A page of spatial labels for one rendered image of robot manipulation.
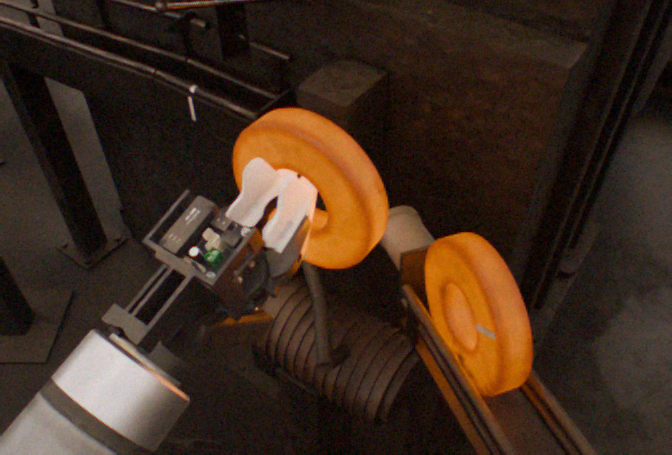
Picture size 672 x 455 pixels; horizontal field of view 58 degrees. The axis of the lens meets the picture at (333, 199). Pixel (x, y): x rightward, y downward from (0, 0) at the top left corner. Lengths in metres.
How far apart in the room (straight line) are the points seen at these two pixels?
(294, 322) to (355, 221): 0.34
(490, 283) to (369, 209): 0.13
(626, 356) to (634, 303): 0.16
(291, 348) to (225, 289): 0.40
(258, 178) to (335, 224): 0.08
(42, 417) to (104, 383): 0.04
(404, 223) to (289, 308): 0.22
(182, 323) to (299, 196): 0.14
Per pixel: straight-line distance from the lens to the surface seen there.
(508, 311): 0.56
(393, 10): 0.75
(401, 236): 0.70
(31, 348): 1.57
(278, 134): 0.51
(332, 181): 0.50
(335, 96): 0.72
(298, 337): 0.82
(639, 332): 1.61
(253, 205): 0.52
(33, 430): 0.46
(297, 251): 0.50
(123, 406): 0.44
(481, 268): 0.56
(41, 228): 1.83
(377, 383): 0.79
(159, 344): 0.45
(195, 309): 0.47
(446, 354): 0.62
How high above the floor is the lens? 1.21
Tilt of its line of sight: 44 degrees down
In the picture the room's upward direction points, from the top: straight up
